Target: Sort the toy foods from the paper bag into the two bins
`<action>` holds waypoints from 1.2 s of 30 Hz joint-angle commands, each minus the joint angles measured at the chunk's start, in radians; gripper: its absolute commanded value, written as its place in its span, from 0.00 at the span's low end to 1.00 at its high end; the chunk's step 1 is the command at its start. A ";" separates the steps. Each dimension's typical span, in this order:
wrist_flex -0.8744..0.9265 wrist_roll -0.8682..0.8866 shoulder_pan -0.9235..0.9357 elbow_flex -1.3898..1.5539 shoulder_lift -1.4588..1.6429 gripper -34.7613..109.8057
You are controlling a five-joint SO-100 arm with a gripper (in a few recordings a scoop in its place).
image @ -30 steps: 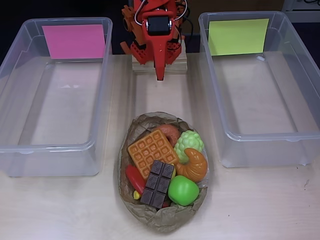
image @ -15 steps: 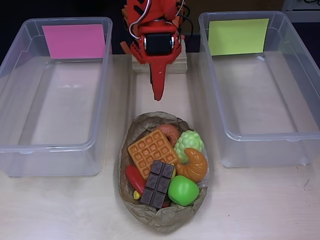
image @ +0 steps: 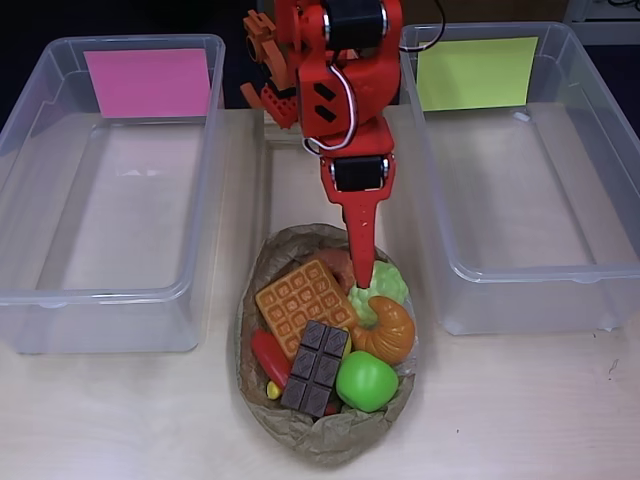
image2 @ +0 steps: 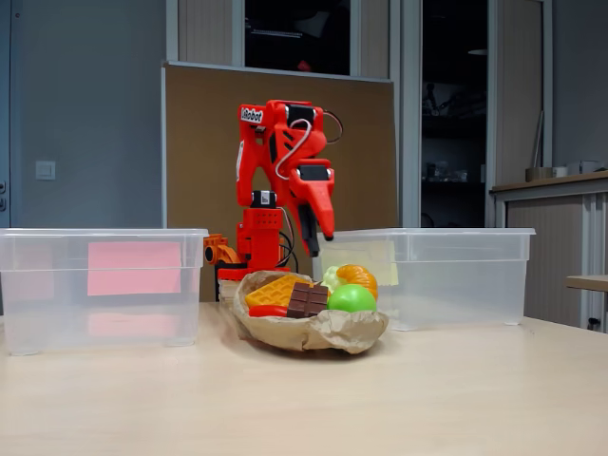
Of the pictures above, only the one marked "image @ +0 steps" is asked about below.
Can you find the wooden base block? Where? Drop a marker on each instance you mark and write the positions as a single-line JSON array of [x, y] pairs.
[[282, 137]]

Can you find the orange toy croissant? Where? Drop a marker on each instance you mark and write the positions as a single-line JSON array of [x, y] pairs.
[[390, 330]]

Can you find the white furniture frame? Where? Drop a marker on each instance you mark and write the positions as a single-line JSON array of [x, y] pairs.
[[600, 10]]

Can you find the green toy apple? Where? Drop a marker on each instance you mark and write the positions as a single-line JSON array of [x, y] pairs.
[[367, 382]]

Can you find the red toy chili pepper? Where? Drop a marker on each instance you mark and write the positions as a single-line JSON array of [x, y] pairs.
[[270, 360]]

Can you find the yellow sticky note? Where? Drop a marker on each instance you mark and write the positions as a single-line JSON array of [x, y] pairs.
[[477, 75]]

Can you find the clear plastic bin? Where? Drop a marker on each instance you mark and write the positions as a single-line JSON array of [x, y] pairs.
[[565, 175], [125, 165]]

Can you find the brown toy donut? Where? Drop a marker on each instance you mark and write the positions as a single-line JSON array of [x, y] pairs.
[[340, 267]]

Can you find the pink sticky note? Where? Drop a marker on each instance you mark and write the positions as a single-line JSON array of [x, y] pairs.
[[147, 82]]

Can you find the orange printed clamp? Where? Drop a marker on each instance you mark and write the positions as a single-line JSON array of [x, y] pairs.
[[260, 40]]

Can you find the yellow toy bananas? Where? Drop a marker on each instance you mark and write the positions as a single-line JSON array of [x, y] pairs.
[[273, 390]]

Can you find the brown toy chocolate bar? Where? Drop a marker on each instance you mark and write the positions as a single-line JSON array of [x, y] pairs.
[[315, 370]]

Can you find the red robot arm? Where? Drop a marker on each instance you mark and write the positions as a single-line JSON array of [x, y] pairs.
[[345, 95]]

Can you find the crumpled brown paper bag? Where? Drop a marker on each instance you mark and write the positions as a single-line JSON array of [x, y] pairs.
[[320, 440]]

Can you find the orange toy waffle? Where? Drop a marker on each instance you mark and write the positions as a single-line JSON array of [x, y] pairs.
[[300, 305]]

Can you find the light green toy grapes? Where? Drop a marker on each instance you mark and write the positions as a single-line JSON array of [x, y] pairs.
[[390, 280]]

